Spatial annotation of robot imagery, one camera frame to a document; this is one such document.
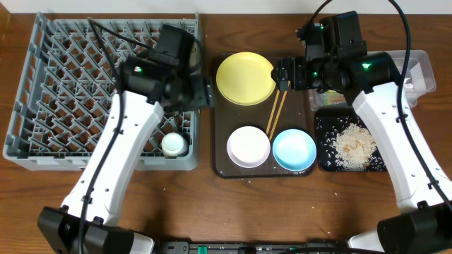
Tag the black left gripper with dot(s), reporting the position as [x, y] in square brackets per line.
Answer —
[200, 92]

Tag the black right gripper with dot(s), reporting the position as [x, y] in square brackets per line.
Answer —
[296, 65]

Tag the pale green plastic cup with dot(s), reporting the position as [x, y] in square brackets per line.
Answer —
[174, 145]

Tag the light blue plastic bowl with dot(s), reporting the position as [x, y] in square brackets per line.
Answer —
[294, 150]

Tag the rice food leftovers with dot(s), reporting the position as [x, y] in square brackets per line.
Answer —
[353, 145]

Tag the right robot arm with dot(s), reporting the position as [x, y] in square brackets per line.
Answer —
[336, 58]

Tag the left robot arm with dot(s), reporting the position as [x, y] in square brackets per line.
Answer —
[157, 81]

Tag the black waste tray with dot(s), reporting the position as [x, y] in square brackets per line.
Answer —
[335, 141]

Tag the clear plastic waste bin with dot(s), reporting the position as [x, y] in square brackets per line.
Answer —
[419, 69]

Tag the wooden chopstick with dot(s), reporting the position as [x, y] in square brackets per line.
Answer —
[276, 116]
[272, 111]

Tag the dark brown serving tray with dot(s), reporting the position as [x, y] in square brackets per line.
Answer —
[227, 117]

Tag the yellow plastic plate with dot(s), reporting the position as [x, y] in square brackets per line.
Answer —
[245, 79]

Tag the green printed wrapper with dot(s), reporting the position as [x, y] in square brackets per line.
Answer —
[332, 97]

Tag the white crumpled paper napkin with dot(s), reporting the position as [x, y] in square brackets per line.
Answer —
[408, 85]

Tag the grey plastic dish rack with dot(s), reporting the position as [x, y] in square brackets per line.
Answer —
[66, 87]

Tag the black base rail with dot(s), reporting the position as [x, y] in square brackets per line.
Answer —
[185, 247]

